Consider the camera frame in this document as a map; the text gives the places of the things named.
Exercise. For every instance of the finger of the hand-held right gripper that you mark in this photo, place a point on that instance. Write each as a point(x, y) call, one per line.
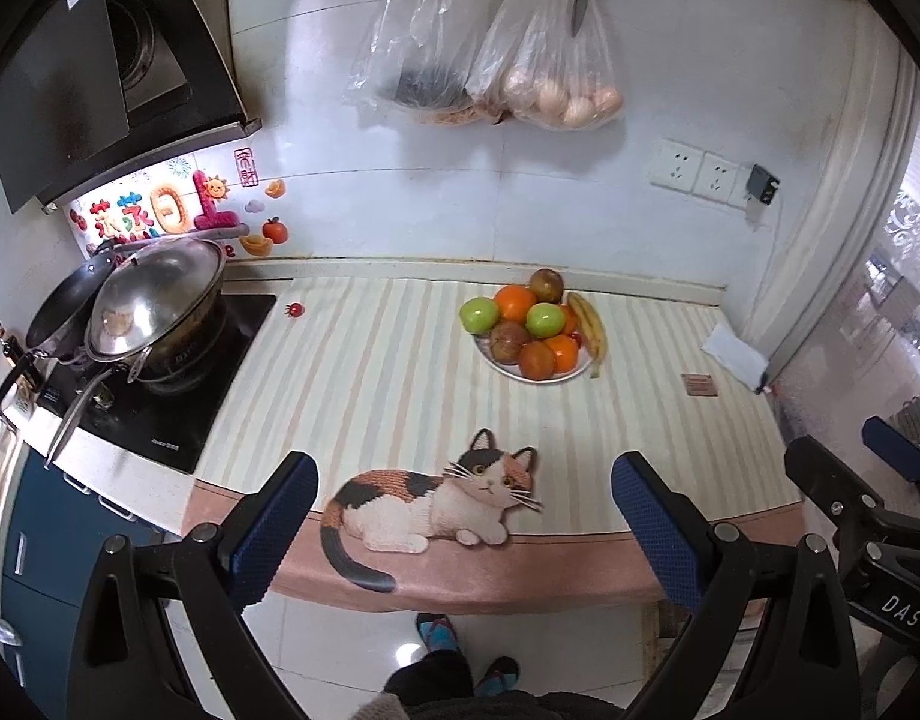
point(827, 476)
point(891, 444)

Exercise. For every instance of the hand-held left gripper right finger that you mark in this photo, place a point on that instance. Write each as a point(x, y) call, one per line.
point(655, 532)

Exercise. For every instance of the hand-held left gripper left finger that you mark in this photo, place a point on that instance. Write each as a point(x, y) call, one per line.
point(276, 532)

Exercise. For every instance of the white floral plate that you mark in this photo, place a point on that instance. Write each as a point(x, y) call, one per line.
point(569, 376)

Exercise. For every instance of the small mandarin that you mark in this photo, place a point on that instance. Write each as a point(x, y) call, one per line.
point(565, 354)

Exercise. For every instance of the yellow banana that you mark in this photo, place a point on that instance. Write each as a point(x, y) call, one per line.
point(589, 330)

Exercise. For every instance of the green apple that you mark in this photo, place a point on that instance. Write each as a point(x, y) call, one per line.
point(479, 315)
point(545, 320)

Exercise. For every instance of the large orange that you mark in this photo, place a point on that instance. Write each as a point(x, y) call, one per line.
point(515, 302)

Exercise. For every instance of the patterned glass door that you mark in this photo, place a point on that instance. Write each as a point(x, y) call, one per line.
point(865, 330)

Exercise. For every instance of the small brown square tag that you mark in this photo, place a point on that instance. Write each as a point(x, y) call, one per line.
point(698, 384)

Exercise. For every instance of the white folded cloth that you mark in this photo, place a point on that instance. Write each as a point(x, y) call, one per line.
point(734, 352)

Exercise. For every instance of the black cooktop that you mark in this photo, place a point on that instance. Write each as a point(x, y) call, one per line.
point(205, 390)

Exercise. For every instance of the striped mat with cat print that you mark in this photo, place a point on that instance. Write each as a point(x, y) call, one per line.
point(370, 390)

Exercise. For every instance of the blue patterned slipper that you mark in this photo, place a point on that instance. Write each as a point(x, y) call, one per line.
point(499, 675)
point(437, 631)

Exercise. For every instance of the steel wok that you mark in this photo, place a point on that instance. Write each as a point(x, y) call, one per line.
point(197, 349)

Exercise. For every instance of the person's dark pant leg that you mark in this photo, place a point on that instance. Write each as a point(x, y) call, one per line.
point(430, 675)

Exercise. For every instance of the small red tomato decoration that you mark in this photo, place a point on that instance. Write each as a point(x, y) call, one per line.
point(293, 309)

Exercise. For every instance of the blue cabinet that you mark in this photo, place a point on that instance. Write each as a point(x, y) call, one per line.
point(48, 525)

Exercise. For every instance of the steel wok lid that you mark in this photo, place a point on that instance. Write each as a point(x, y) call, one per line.
point(152, 292)

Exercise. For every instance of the black plug adapter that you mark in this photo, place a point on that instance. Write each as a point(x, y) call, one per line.
point(761, 184)

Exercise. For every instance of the black frying pan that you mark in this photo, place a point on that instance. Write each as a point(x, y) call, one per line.
point(55, 307)

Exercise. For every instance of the dark bottle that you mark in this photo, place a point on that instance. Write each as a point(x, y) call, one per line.
point(10, 349)

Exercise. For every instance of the clear plastic bag of eggs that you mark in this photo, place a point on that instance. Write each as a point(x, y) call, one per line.
point(557, 90)

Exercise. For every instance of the clear plastic bag dark contents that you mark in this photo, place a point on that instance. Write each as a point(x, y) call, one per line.
point(422, 82)

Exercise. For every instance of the black range hood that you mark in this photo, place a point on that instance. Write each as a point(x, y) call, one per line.
point(55, 90)

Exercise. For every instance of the white door frame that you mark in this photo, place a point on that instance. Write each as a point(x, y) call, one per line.
point(827, 240)

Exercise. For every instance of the white wall outlet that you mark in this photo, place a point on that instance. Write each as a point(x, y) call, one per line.
point(719, 178)
point(676, 163)

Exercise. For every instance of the colourful wall stickers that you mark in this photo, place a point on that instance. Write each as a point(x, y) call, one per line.
point(167, 214)

